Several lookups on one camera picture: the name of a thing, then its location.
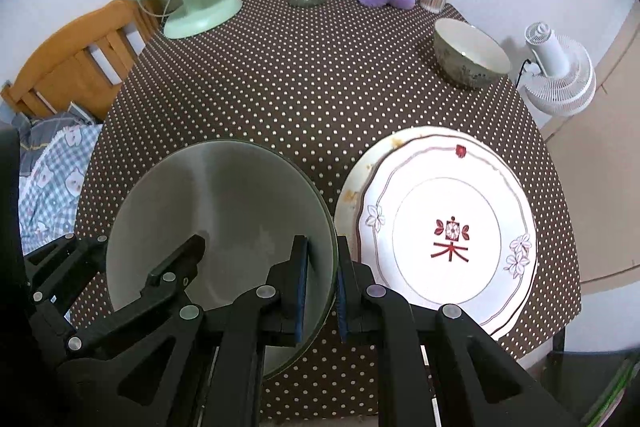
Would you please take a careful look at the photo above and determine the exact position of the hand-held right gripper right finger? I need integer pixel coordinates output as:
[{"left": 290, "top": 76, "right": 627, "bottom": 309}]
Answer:
[{"left": 336, "top": 234, "right": 586, "bottom": 427}]

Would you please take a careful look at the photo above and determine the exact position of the red patterned white plate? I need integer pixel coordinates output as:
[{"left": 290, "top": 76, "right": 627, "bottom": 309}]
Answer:
[{"left": 352, "top": 134, "right": 538, "bottom": 333}]

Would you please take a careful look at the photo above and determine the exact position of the white desk fan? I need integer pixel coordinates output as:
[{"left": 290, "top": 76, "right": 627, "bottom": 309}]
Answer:
[{"left": 522, "top": 22, "right": 597, "bottom": 116}]

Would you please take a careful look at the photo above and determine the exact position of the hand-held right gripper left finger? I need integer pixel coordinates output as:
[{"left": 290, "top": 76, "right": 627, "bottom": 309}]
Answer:
[{"left": 56, "top": 234, "right": 312, "bottom": 427}]

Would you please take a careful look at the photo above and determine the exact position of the yellow floral plate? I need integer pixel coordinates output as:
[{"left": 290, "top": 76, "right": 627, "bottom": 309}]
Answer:
[{"left": 334, "top": 125, "right": 540, "bottom": 342}]

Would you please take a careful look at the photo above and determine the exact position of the blue checked cloth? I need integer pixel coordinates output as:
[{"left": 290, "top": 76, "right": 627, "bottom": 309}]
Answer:
[{"left": 19, "top": 123, "right": 103, "bottom": 253}]

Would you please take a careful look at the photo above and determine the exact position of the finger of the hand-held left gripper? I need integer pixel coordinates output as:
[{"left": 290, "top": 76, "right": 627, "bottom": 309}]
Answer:
[
  {"left": 22, "top": 233, "right": 110, "bottom": 325},
  {"left": 62, "top": 234, "right": 207, "bottom": 358}
]

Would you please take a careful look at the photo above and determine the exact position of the grey plaid cloth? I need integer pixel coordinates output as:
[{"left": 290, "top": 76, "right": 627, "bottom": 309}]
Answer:
[{"left": 10, "top": 109, "right": 96, "bottom": 148}]

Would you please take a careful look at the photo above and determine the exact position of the wooden chair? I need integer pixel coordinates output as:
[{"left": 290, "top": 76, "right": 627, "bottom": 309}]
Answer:
[{"left": 0, "top": 0, "right": 166, "bottom": 122}]

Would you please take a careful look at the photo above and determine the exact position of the black fan cable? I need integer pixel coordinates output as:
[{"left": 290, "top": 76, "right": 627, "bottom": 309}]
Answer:
[{"left": 515, "top": 58, "right": 540, "bottom": 88}]

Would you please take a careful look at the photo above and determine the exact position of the brown polka dot tablecloth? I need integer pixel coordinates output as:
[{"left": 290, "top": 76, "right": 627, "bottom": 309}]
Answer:
[{"left": 67, "top": 0, "right": 583, "bottom": 423}]

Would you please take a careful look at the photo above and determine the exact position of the floral ceramic bowl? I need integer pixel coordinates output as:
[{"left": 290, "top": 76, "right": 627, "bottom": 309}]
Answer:
[
  {"left": 432, "top": 18, "right": 512, "bottom": 88},
  {"left": 105, "top": 139, "right": 337, "bottom": 380}
]

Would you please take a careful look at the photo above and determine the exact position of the dark box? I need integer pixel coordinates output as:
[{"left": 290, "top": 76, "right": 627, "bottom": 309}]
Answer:
[{"left": 542, "top": 349, "right": 638, "bottom": 427}]

